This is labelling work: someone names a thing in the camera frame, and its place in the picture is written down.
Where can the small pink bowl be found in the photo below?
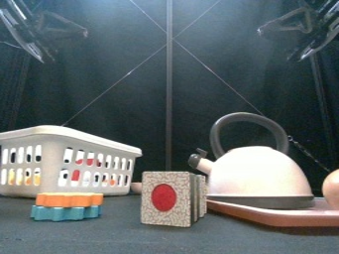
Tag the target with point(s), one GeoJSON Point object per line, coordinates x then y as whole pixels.
{"type": "Point", "coordinates": [136, 188]}

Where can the crackle-pattern box with red circle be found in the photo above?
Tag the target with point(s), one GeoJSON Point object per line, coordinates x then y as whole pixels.
{"type": "Point", "coordinates": [164, 197]}

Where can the white slotted plastic basket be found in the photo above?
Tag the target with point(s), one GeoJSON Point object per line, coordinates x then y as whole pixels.
{"type": "Point", "coordinates": [52, 149]}

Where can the yellow-orange toy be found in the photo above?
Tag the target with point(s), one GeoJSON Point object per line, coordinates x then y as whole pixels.
{"type": "Point", "coordinates": [26, 177]}

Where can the crackle-pattern thin box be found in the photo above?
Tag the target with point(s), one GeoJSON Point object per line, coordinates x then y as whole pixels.
{"type": "Point", "coordinates": [203, 195]}

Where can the teal gear-shaped block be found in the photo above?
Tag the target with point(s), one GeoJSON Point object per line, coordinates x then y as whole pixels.
{"type": "Point", "coordinates": [61, 213]}

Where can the pink tray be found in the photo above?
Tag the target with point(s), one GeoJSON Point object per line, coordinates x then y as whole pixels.
{"type": "Point", "coordinates": [281, 216]}

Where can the dark vertical frame post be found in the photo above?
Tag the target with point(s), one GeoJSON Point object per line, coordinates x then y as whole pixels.
{"type": "Point", "coordinates": [320, 105]}

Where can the red toy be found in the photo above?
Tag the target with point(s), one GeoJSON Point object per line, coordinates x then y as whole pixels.
{"type": "Point", "coordinates": [76, 174]}

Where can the orange gear-shaped block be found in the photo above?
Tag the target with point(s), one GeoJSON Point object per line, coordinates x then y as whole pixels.
{"type": "Point", "coordinates": [65, 199]}

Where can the peach-coloured ball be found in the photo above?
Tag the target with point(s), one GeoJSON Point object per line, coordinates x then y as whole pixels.
{"type": "Point", "coordinates": [331, 189]}

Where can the grey vertical frame pole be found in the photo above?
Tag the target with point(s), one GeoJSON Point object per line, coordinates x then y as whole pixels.
{"type": "Point", "coordinates": [168, 99]}

